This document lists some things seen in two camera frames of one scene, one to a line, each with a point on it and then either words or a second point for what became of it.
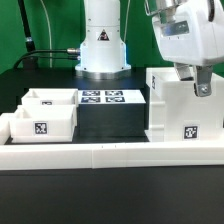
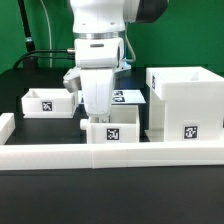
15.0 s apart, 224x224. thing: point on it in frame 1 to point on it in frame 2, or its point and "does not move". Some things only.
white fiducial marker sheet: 112,96 does not move
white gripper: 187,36 to 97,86
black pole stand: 28,63 does not move
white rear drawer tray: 51,96 does not move
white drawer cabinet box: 174,113 does not move
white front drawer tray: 51,123 to 122,126
